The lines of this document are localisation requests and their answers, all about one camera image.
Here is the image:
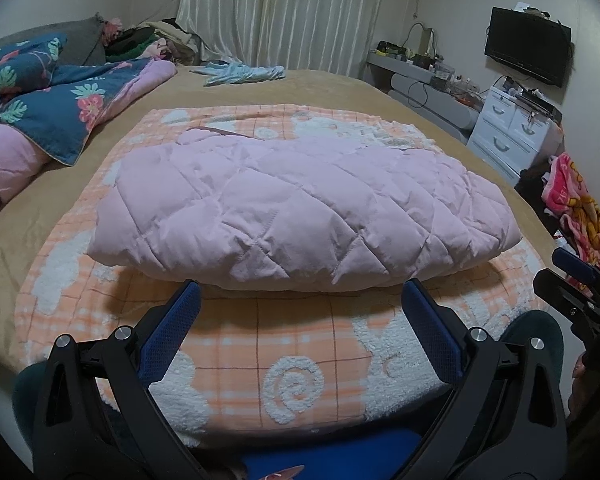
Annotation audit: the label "pile of clothes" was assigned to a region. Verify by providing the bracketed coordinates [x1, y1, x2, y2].
[102, 17, 203, 66]

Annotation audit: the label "tan bed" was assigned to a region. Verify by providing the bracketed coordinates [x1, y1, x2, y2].
[0, 67, 571, 376]

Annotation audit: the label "blue floral quilt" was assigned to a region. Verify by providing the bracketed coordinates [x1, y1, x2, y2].
[0, 57, 177, 221]

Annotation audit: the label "orange plaid blanket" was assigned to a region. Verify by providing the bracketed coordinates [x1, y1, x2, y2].
[17, 105, 561, 448]

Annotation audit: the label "pink quilted jacket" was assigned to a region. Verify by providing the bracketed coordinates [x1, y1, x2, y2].
[87, 127, 523, 293]

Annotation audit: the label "light blue garment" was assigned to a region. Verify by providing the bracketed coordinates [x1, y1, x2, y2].
[190, 61, 287, 86]

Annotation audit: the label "dark clothes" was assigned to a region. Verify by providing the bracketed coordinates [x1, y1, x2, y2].
[517, 162, 556, 221]

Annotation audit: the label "desk clutter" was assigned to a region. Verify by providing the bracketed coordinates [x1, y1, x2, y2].
[375, 40, 483, 106]

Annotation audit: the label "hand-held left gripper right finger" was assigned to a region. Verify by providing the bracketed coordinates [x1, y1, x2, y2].
[395, 280, 568, 480]

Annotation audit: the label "pink printed towel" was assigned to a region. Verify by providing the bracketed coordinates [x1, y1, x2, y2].
[540, 152, 600, 271]

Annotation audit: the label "person's right hand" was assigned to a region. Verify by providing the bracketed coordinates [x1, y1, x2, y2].
[567, 357, 600, 426]

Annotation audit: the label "black television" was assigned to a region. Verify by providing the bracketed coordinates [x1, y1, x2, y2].
[484, 6, 573, 88]

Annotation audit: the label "black set-top box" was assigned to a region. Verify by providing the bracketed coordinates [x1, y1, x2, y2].
[502, 87, 563, 121]

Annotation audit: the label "white drawer cabinet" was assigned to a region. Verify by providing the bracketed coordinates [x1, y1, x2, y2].
[467, 85, 563, 186]

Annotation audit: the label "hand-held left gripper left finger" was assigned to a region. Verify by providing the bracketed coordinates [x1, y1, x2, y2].
[30, 279, 203, 480]

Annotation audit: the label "black cable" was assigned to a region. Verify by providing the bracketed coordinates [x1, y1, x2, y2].
[406, 80, 428, 109]

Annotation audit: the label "grey headboard cushion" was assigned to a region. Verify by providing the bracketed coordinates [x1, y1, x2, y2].
[0, 17, 108, 68]

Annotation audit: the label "grey desk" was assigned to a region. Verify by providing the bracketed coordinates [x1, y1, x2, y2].
[367, 52, 481, 133]

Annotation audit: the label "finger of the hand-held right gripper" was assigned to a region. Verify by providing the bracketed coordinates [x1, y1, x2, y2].
[551, 247, 600, 292]
[532, 268, 600, 322]

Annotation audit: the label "white striped curtain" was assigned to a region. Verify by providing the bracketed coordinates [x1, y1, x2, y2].
[176, 0, 381, 73]

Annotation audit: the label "blue cloth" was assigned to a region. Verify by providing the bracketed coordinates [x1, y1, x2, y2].
[237, 427, 426, 480]

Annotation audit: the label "blue floral pillow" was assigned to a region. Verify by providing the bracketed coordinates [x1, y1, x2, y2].
[0, 34, 68, 103]

